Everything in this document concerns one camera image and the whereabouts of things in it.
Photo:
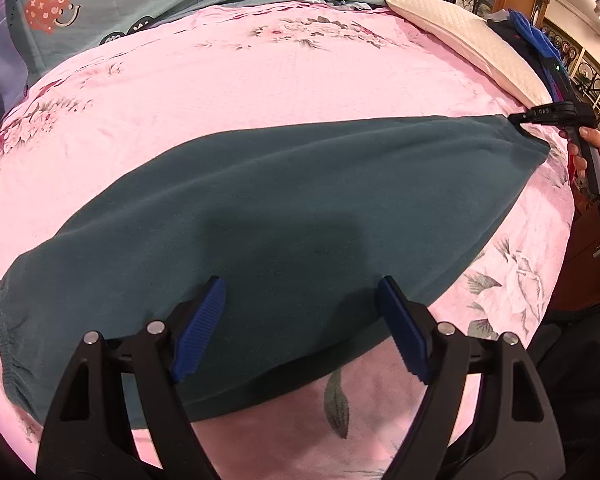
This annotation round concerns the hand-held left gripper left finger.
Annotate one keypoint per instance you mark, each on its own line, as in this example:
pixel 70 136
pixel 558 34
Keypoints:
pixel 200 330

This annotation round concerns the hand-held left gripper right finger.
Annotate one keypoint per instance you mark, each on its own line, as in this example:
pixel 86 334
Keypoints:
pixel 405 330

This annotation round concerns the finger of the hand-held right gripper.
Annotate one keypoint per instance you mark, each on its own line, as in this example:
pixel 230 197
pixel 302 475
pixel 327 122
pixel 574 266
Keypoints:
pixel 521 118

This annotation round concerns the dark teal pants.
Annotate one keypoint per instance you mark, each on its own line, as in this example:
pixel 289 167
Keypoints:
pixel 280 185

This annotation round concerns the white display shelf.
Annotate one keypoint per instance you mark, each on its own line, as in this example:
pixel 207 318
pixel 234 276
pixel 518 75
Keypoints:
pixel 587 70

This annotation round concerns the pile of dark blue clothes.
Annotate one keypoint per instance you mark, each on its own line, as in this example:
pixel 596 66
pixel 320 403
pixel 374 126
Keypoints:
pixel 535 40

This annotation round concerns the cream quilted pillow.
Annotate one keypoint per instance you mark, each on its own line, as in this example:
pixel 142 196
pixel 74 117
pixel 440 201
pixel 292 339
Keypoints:
pixel 460 30

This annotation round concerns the person's dark jacket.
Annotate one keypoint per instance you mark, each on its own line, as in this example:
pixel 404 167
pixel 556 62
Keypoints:
pixel 580 385

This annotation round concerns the pink floral bed sheet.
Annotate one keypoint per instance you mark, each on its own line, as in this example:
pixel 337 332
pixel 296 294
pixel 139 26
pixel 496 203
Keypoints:
pixel 180 90

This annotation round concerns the blue plaid pillow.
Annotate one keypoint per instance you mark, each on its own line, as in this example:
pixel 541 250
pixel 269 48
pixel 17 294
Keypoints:
pixel 0 55

